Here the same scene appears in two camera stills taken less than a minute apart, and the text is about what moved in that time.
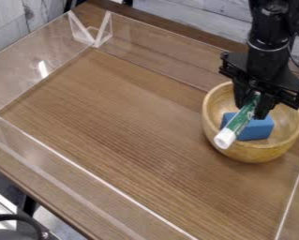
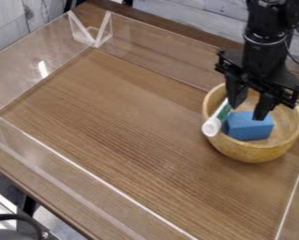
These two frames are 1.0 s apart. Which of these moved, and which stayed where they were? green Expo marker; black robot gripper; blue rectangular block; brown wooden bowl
Moved: green Expo marker
Stayed: blue rectangular block; brown wooden bowl; black robot gripper
